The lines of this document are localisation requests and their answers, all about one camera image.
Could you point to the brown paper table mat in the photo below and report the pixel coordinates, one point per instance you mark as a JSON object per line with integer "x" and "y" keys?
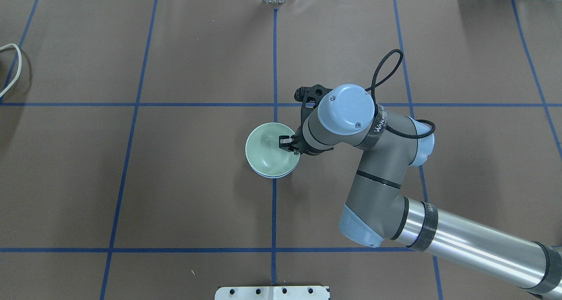
{"x": 123, "y": 174}

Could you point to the white camera mast base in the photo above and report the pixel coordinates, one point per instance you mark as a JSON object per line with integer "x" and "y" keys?
{"x": 273, "y": 293}

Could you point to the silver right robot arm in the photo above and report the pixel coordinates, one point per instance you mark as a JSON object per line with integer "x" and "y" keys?
{"x": 375, "y": 210}

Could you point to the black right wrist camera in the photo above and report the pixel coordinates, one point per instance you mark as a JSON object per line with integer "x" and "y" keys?
{"x": 310, "y": 97}

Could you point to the green bowl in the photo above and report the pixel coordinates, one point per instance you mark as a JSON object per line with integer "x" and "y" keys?
{"x": 262, "y": 146}

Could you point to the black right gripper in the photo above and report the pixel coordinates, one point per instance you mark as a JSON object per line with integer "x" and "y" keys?
{"x": 293, "y": 145}

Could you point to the blue bowl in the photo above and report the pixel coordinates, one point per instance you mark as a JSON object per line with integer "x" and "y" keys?
{"x": 273, "y": 172}

